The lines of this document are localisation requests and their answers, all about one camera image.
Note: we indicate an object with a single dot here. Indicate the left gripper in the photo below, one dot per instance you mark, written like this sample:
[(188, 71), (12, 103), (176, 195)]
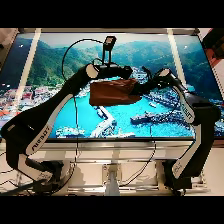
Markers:
[(120, 71)]

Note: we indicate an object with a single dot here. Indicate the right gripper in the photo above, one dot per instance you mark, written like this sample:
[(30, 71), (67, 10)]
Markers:
[(143, 87)]

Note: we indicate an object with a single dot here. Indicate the brown garment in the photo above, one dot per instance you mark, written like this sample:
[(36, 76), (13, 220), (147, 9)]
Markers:
[(113, 92)]

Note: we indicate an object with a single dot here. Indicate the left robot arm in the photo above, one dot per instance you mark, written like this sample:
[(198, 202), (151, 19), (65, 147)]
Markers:
[(43, 123)]

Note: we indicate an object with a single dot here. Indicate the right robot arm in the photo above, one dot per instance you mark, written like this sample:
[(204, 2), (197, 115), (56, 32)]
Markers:
[(190, 113)]

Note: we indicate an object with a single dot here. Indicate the heap of clothes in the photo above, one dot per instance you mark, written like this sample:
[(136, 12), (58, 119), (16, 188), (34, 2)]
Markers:
[(215, 41)]

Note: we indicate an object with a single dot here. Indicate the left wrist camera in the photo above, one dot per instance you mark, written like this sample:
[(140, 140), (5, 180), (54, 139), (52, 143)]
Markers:
[(108, 43)]

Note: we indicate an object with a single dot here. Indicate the silver frame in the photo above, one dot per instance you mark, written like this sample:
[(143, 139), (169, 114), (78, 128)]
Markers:
[(113, 145)]

